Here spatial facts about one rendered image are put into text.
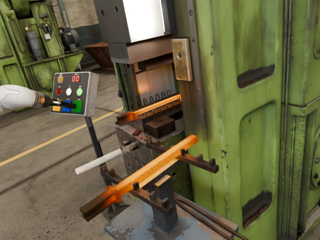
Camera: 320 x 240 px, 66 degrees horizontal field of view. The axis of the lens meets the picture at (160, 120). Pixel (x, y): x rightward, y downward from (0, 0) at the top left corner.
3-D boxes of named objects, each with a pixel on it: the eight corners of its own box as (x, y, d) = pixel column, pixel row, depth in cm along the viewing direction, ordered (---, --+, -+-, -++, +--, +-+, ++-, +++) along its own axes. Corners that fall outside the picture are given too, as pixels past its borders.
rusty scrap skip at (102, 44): (121, 74, 731) (115, 45, 697) (88, 72, 859) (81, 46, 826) (150, 64, 806) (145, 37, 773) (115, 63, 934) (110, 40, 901)
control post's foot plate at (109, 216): (109, 224, 197) (106, 215, 193) (98, 209, 214) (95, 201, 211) (132, 209, 207) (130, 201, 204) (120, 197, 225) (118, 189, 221)
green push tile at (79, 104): (80, 112, 154) (81, 100, 154) (72, 112, 157) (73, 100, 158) (82, 113, 155) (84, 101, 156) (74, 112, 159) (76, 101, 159)
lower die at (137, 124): (144, 133, 127) (141, 117, 124) (125, 123, 143) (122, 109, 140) (202, 106, 148) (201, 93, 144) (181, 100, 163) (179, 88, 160)
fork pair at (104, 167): (110, 176, 78) (109, 172, 78) (101, 171, 82) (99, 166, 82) (160, 145, 92) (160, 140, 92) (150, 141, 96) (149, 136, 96)
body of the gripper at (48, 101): (35, 106, 136) (49, 109, 144) (44, 107, 132) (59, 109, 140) (36, 93, 136) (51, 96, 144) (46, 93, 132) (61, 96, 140)
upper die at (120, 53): (130, 64, 113) (125, 43, 110) (111, 62, 129) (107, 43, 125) (196, 45, 134) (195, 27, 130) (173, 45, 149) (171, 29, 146)
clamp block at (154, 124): (157, 139, 118) (155, 127, 115) (147, 135, 125) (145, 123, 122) (176, 130, 124) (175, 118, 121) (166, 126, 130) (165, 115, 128)
